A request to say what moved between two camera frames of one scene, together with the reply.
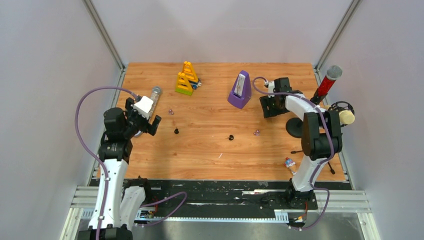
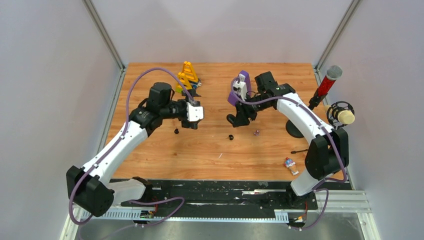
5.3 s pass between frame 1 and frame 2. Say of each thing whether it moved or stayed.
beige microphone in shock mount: stayed
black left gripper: moved
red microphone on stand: stayed
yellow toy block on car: stayed
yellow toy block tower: stayed
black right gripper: moved
